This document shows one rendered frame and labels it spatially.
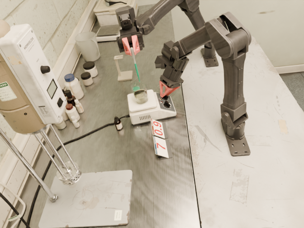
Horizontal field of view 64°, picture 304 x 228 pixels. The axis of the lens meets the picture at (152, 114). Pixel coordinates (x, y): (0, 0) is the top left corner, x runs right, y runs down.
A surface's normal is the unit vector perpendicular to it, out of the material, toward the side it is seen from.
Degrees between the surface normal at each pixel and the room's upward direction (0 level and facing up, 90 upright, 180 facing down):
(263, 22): 90
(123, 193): 0
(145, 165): 0
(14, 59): 90
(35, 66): 90
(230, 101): 77
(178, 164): 0
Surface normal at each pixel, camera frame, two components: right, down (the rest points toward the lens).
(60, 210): -0.14, -0.72
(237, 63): 0.56, 0.41
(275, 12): 0.00, 0.68
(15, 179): 0.99, -0.09
